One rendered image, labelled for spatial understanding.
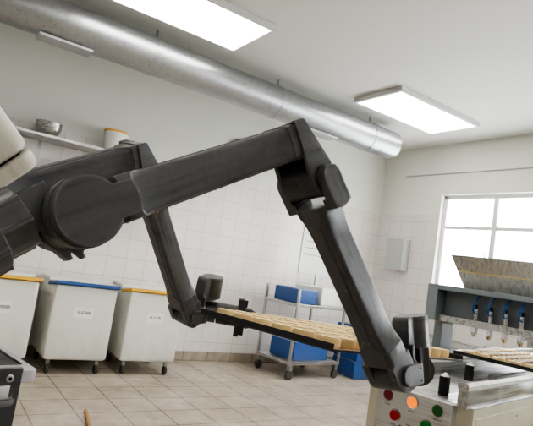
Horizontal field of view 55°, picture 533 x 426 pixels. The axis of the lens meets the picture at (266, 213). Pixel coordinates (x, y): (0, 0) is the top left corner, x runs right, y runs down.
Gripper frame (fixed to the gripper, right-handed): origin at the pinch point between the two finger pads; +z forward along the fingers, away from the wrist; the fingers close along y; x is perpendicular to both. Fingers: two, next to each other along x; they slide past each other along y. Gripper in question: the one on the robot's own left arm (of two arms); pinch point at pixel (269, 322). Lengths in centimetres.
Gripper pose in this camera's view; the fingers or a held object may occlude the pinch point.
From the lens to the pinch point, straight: 142.3
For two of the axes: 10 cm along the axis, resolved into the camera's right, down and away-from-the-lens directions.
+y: -1.8, 9.8, -1.2
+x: 0.3, -1.2, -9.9
